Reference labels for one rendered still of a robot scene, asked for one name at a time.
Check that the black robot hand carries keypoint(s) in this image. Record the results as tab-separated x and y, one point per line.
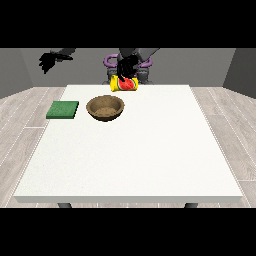
50	60
126	66

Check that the yellow cup with melon print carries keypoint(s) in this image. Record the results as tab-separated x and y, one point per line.
127	84

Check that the brown wooden bowl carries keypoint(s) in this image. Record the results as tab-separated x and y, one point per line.
105	108

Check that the green square pad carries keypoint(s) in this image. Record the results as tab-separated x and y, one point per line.
62	109

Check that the grey robot trunk purple rings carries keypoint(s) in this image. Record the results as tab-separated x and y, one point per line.
144	74

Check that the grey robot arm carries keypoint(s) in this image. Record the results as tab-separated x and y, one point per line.
141	52

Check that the dark table leg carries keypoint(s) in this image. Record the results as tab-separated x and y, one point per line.
65	205
191	205

